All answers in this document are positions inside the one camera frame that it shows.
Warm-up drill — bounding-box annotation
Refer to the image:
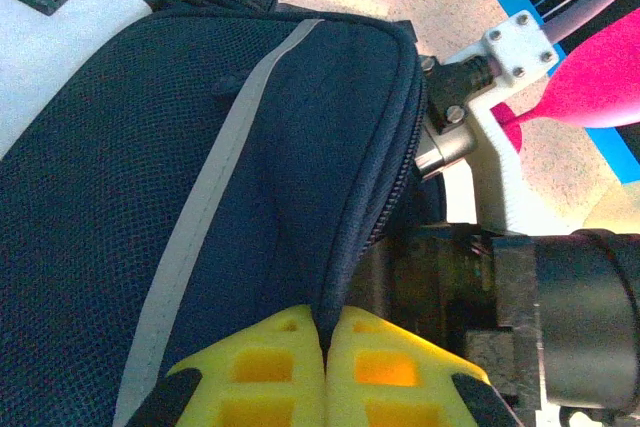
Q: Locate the navy blue backpack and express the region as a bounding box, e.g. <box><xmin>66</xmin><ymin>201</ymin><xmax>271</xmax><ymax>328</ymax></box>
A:
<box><xmin>0</xmin><ymin>0</ymin><xmax>449</xmax><ymax>427</ymax></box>

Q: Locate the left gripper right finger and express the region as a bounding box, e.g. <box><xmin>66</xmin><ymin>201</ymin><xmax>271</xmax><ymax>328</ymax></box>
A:
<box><xmin>325</xmin><ymin>305</ymin><xmax>521</xmax><ymax>427</ymax></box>

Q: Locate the pink goblet cup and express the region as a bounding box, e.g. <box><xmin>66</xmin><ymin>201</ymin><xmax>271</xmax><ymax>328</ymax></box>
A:
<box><xmin>489</xmin><ymin>9</ymin><xmax>640</xmax><ymax>153</ymax></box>

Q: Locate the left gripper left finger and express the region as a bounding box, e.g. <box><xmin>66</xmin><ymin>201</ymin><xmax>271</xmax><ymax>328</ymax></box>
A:
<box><xmin>112</xmin><ymin>304</ymin><xmax>326</xmax><ymax>427</ymax></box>

